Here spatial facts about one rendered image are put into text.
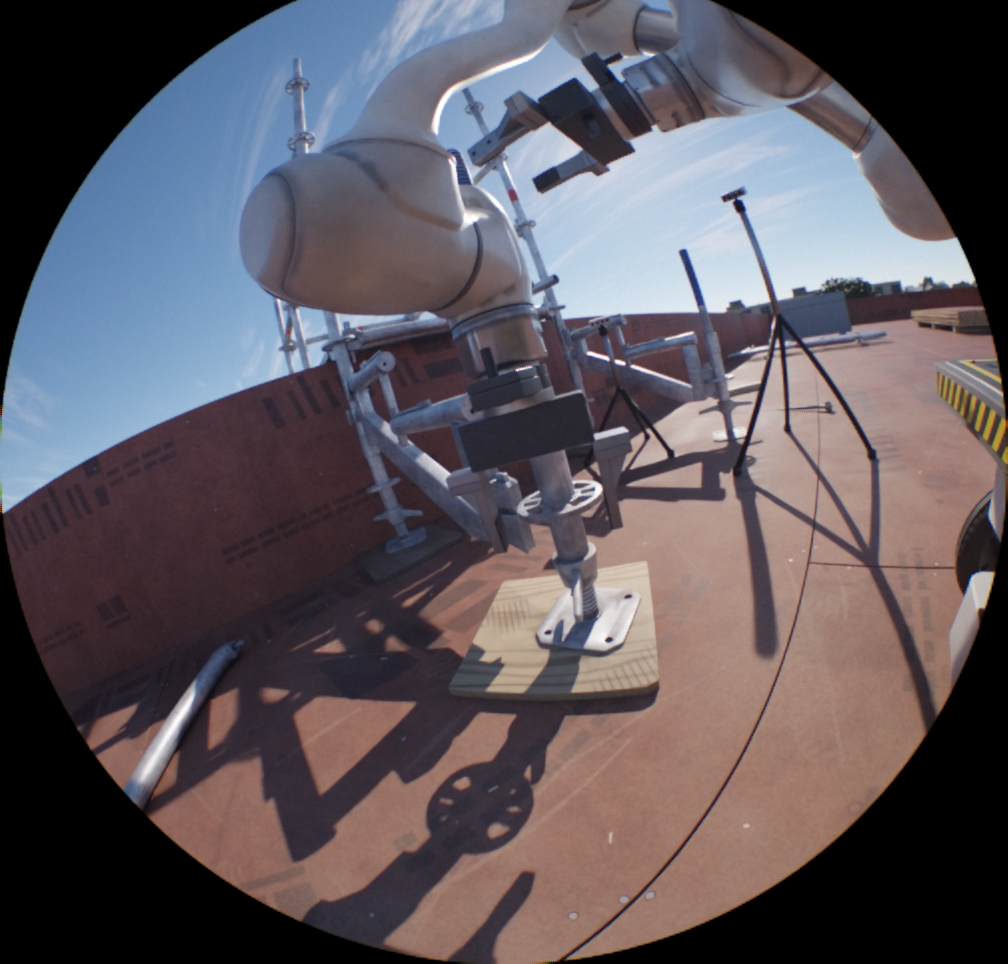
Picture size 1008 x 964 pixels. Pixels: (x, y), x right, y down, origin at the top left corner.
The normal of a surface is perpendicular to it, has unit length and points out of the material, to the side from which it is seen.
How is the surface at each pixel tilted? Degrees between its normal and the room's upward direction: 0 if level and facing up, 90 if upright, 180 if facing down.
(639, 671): 0
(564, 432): 90
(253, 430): 90
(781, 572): 0
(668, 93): 128
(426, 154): 110
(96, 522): 90
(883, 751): 0
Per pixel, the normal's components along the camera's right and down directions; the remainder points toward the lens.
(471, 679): -0.29, -0.94
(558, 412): -0.18, 0.25
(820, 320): -0.74, 0.35
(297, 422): 0.60, -0.03
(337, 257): 0.52, 0.79
